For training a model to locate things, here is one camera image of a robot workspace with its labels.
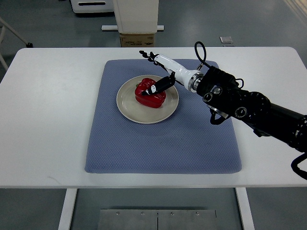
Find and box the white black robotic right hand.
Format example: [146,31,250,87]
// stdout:
[139,50,199,95]

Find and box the red bell pepper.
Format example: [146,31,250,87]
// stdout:
[134,78,166,108]

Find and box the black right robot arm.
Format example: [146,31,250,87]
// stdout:
[191,57,307,179]

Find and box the small grey floor plate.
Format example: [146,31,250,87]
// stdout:
[220,36,233,44]

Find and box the cream round plate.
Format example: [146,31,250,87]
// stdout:
[117,75,179,124]

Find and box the metal floor plate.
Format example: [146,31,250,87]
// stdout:
[98,209,218,230]

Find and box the brown cardboard box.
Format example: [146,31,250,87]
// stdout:
[119,34,154,47]

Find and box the blue textured mat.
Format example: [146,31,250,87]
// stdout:
[85,59,242,174]

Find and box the white pillar with base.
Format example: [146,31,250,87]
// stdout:
[101,0,165,34]

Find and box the white machine with slot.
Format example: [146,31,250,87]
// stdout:
[70,0,114,13]

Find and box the white table right leg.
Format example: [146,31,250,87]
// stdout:
[235,187,255,230]

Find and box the white table leg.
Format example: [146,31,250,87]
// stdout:
[235,187,255,230]
[58,188,77,230]

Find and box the white table left leg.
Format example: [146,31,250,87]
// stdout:
[58,188,77,230]

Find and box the white frame with caster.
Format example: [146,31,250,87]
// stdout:
[0,17,34,71]

